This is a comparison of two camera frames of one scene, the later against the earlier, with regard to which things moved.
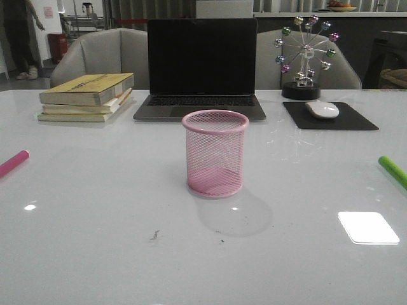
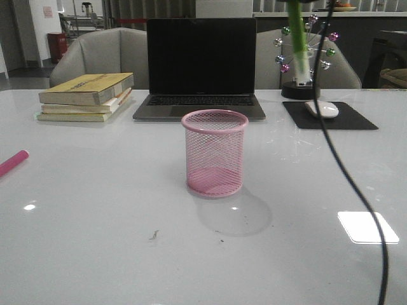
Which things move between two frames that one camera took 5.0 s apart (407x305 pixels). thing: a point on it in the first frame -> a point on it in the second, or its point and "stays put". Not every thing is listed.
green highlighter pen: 399,173 -> 299,43
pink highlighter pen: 13,162 stays put
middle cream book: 108,108 stays put
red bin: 58,44 stays put
